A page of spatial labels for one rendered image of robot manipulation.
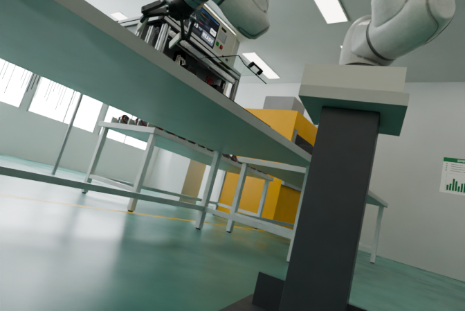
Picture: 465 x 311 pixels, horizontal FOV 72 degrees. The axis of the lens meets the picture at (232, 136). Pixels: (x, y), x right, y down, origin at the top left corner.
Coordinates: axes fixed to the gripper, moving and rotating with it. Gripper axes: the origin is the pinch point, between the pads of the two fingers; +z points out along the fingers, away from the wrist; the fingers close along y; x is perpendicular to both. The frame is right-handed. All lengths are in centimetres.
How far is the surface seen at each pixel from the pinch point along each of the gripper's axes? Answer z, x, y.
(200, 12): 14, 53, 36
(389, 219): 129, 22, 558
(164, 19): 16.1, 34.0, 14.3
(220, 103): 4.2, -13.9, 34.5
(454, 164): 4, 86, 579
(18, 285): 24, -81, -23
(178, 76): -1.0, -15.3, 9.2
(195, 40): 20, 37, 36
